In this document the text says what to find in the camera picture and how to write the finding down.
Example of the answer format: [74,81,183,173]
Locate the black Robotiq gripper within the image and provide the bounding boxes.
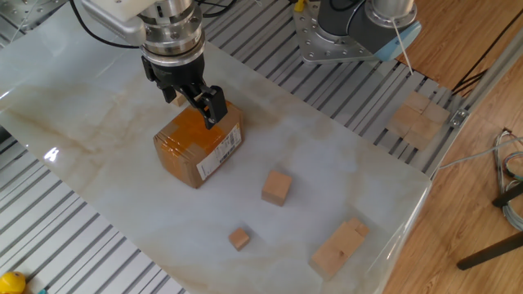
[141,42,229,131]

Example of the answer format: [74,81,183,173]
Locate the cardboard box with orange tape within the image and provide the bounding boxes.
[153,100,245,189]

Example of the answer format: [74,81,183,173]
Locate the medium wooden cube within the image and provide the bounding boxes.
[261,170,293,207]

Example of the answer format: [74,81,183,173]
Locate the white marble slab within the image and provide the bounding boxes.
[0,2,432,294]

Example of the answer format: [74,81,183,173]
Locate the perforated metal breadboard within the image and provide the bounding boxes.
[0,0,66,32]

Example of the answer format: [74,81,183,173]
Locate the long wooden block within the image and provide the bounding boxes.
[309,222,366,282]

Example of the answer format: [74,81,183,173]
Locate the light wooden cube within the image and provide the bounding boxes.
[422,101,451,126]
[404,91,432,114]
[386,104,422,138]
[403,118,443,152]

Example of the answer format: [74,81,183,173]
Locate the yellow round toy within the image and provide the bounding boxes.
[0,271,26,294]

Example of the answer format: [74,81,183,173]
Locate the black chair base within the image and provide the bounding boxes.
[456,181,523,271]

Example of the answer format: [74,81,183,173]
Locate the black cable bundle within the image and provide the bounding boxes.
[195,0,239,20]

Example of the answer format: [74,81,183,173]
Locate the black cable with plug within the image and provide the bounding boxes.
[68,0,142,50]

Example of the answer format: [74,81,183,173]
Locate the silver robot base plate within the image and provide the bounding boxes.
[293,2,379,65]

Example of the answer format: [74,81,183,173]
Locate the metal corner bracket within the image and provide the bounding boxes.
[449,108,470,128]

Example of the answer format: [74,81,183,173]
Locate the black floor cables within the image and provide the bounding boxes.
[451,7,523,97]

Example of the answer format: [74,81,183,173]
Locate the grey cable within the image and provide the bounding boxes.
[437,136,523,171]

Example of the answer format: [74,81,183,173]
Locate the aluminium frame post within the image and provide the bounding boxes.
[424,26,523,179]

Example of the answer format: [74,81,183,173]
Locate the coloured wire bundle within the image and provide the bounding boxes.
[492,128,523,232]

